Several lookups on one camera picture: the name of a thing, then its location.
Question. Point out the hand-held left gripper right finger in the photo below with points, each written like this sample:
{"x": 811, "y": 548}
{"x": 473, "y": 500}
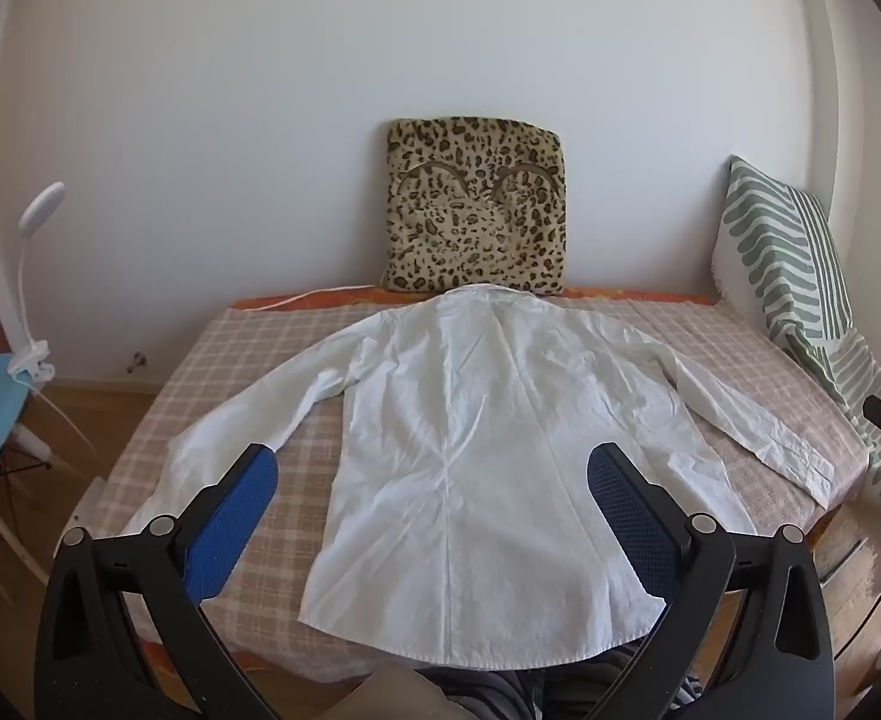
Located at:
{"x": 628, "y": 514}

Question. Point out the beige fabric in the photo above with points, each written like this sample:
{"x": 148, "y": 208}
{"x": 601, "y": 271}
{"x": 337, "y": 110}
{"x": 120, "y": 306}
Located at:
{"x": 410, "y": 697}

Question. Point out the metal door stopper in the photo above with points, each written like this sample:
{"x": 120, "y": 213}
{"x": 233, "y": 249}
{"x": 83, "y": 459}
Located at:
{"x": 138, "y": 361}

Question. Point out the white clip lamp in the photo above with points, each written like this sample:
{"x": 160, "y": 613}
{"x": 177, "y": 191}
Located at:
{"x": 41, "y": 202}

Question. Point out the pink plaid blanket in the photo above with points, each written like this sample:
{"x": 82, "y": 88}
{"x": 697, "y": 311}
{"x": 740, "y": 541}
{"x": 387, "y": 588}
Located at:
{"x": 245, "y": 360}

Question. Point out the white long-sleeved shirt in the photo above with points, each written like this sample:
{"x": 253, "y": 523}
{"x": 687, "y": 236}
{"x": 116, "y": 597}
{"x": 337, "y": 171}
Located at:
{"x": 485, "y": 465}

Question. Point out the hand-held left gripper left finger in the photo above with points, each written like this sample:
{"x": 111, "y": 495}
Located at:
{"x": 230, "y": 514}

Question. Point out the leopard print cushion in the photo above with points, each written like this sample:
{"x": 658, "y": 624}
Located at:
{"x": 470, "y": 202}

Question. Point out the orange mattress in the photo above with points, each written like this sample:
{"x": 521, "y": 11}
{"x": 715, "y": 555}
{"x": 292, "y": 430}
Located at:
{"x": 275, "y": 302}

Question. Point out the person's striped garment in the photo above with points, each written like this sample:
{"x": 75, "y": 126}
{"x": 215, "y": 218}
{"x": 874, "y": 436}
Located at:
{"x": 500, "y": 697}

